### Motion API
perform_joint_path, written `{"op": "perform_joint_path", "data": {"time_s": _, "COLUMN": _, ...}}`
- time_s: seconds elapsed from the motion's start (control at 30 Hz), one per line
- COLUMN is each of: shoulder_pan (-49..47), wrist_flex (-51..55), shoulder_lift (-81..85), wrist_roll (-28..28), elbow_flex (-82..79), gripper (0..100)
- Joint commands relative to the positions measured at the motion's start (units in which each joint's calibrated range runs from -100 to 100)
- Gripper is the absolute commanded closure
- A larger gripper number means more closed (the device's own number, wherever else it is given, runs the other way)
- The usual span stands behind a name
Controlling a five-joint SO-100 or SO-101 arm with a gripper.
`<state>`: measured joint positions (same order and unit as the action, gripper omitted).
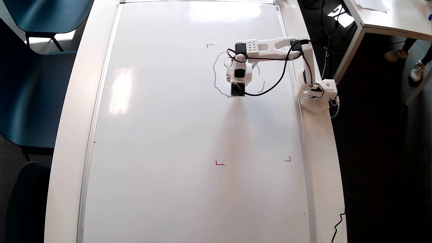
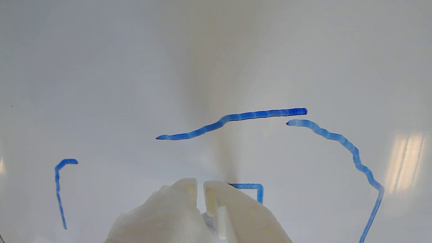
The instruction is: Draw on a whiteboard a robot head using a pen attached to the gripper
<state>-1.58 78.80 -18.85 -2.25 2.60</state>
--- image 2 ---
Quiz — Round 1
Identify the white whiteboard with metal frame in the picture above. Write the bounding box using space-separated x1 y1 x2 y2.
0 0 432 243

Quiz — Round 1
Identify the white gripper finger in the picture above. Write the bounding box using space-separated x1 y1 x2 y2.
203 180 293 243
104 178 217 243

